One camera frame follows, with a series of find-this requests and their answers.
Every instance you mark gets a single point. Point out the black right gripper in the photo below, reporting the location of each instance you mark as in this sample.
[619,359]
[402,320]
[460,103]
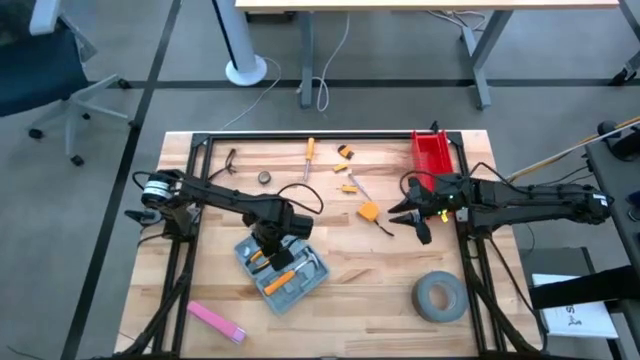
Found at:
[445,210]

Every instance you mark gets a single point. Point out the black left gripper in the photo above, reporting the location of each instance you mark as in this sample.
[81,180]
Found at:
[272,240]

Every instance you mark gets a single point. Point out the yellow bit holder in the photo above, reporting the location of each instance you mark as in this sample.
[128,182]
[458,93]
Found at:
[350,189]

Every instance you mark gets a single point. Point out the grey-blue plastic tool case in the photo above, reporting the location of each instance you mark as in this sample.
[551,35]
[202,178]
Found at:
[300,295]

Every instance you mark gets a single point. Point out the small grey socket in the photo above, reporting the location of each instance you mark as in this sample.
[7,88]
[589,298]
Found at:
[259,177]

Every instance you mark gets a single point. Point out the small yellow black tool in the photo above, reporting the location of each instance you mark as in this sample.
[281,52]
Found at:
[346,151]

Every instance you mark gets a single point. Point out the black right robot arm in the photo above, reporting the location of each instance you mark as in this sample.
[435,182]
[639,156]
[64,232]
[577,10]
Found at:
[540,200]

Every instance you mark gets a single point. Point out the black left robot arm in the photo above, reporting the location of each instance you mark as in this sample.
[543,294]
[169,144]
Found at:
[225,197]

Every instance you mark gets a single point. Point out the black safety glasses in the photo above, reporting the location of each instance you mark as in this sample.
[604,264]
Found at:
[233,162]

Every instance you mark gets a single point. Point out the pink flat box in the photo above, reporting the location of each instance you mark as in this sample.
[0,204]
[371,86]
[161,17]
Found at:
[217,322]

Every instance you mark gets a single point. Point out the grey floor box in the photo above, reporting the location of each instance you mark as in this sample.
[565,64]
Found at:
[555,260]

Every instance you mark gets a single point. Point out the white rod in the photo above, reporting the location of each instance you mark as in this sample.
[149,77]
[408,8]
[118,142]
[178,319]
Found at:
[575,151]

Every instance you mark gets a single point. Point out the black flat bar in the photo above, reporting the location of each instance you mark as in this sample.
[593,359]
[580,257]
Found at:
[580,289]

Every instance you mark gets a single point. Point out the white printed paper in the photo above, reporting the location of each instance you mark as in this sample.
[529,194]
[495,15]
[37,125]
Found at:
[575,320]

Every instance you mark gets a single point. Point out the wooden desk grey legs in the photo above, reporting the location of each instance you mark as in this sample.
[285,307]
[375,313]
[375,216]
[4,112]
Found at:
[425,5]

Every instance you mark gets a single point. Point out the black side table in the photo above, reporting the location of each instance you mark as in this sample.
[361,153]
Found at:
[615,165]

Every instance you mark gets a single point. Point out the black caster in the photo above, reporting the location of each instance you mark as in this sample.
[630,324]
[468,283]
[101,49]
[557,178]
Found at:
[625,75]

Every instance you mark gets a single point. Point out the grey office chair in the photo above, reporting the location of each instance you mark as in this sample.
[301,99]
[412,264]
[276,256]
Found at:
[35,65]

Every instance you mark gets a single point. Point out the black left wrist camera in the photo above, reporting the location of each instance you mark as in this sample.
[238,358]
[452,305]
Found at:
[300,226]

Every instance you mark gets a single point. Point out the red bin wall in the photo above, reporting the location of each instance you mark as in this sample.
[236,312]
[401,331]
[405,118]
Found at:
[430,150]

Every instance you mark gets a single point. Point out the grey duct tape roll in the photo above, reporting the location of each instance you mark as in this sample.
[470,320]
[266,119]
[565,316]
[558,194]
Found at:
[422,300]

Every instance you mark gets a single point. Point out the black aluminium table frame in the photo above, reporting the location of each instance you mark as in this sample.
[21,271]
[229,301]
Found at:
[325,136]

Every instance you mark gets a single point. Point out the grey pedestal column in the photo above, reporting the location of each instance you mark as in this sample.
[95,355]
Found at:
[240,45]

